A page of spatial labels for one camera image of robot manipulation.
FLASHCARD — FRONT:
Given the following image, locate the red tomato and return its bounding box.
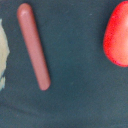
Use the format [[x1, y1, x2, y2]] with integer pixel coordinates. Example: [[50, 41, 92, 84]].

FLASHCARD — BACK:
[[103, 1, 128, 67]]

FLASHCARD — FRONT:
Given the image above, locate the white toy fish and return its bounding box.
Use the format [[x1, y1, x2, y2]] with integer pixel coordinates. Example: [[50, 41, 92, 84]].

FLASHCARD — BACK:
[[0, 19, 10, 91]]

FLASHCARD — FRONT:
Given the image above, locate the brown sausage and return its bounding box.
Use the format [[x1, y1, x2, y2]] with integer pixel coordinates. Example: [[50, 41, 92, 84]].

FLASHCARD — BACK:
[[17, 3, 51, 90]]

